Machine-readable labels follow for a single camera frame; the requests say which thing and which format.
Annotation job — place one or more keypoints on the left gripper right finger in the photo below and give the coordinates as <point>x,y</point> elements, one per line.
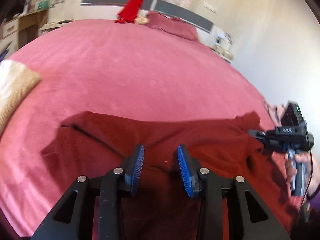
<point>227,204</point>

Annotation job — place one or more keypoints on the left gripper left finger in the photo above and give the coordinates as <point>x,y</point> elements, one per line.
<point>72,216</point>

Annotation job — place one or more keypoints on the beige plush toy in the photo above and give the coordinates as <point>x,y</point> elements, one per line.
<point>141,20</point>

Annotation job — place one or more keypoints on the cream folded blanket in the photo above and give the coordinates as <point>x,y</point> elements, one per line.
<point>17,81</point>

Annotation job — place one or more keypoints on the person right hand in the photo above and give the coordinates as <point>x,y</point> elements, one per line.
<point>312,170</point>

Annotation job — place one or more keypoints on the pink bed blanket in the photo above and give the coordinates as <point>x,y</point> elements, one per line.
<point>124,70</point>

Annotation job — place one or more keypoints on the white bedside table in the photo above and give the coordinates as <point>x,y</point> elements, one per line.
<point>222,45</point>

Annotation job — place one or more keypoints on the teal box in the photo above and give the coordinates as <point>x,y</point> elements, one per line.
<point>42,5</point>

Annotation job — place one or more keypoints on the bright red garment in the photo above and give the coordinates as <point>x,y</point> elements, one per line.
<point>129,12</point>

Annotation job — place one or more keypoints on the wooden desk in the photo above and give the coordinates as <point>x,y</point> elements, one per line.
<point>22,30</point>

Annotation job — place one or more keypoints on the light pink sweater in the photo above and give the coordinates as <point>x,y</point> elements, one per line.
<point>275,112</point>

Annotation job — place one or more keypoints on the dark red fleece jacket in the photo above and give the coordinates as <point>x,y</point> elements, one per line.
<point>92,144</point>

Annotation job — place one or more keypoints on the grey white headboard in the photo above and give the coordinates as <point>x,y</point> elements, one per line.
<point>163,7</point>

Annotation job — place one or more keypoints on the pink pillow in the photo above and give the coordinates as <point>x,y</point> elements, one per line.
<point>174,26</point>

